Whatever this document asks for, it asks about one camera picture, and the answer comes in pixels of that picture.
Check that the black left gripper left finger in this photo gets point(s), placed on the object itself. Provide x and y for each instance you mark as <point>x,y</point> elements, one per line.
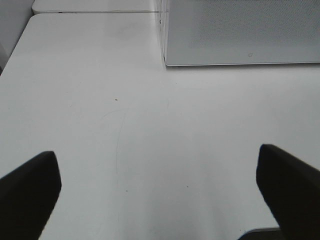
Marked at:
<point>28,195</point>

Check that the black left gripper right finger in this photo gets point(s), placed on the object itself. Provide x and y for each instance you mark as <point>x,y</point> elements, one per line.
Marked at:
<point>291,190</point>

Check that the white microwave door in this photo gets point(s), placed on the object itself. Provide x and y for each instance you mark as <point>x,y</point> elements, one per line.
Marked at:
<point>240,32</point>

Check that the white microwave oven body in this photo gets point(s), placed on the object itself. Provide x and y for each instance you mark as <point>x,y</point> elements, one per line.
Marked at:
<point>162,15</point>

